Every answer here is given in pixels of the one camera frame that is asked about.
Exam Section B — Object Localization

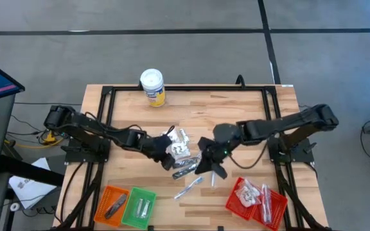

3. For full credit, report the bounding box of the orange plastic basket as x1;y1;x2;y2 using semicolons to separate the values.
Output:
93;185;130;228

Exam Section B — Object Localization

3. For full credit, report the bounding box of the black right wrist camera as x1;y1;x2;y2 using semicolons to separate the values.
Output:
197;137;216;151

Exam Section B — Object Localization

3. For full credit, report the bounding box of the silver nail clipper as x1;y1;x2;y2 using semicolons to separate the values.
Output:
141;199;152;219
134;198;145;219

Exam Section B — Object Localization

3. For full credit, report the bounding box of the black cable loop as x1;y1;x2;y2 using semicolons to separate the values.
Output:
235;74;247;89

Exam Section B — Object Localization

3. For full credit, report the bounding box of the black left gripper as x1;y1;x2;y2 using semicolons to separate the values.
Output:
146;134;176;171

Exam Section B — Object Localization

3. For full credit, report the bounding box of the green plastic basket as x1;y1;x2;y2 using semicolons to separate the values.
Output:
121;187;157;230

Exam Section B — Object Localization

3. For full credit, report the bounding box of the red white toothbrush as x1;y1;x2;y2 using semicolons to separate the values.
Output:
260;183;269;223

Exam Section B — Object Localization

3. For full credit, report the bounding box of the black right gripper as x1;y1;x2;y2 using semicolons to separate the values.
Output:
193;141;234;180

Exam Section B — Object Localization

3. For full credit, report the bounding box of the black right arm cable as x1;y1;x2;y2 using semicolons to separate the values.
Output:
229;141;269;170

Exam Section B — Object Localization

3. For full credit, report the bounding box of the teal white toothbrush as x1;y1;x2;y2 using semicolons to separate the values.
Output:
265;185;274;225

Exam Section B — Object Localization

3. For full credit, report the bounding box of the clear bag of cotton swabs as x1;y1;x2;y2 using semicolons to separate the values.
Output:
161;127;181;144
178;128;191;146
234;178;263;209

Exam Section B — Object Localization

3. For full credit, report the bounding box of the yellow floor cable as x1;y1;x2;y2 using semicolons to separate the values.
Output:
4;130;64;150

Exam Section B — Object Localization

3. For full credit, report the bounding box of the white paper sheet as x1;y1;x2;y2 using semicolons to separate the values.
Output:
8;157;58;210

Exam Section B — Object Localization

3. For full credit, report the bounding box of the cotton swab bag black print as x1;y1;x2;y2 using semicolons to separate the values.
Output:
165;142;191;162

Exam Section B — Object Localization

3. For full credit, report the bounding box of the black table frame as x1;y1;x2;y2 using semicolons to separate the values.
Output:
53;83;330;231

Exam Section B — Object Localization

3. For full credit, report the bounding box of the yellow Lysol wipes canister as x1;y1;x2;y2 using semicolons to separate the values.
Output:
139;68;166;108

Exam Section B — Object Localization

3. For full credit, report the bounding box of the wrapped dark-blue striped toothbrush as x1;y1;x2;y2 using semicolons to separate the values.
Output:
173;175;205;200

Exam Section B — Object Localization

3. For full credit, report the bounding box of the black comb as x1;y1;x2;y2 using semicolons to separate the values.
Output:
103;193;128;220
172;157;202;169
172;167;200;180

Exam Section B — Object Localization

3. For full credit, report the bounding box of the red plastic basket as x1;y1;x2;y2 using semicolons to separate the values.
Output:
225;176;263;221
252;189;288;231

